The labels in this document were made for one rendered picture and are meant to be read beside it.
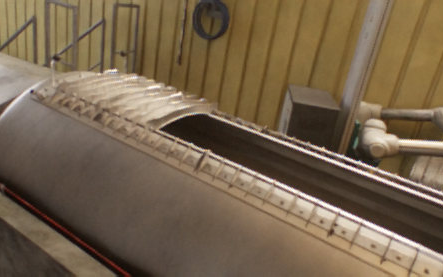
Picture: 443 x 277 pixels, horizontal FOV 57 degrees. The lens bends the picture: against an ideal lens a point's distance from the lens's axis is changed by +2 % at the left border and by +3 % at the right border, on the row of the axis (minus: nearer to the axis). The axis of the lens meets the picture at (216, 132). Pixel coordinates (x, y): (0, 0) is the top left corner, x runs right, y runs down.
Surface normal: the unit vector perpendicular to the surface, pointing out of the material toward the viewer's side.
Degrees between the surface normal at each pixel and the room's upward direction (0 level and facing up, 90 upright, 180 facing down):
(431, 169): 72
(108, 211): 65
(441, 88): 90
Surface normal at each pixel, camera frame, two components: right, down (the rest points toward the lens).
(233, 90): -0.57, 0.21
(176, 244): -0.41, -0.28
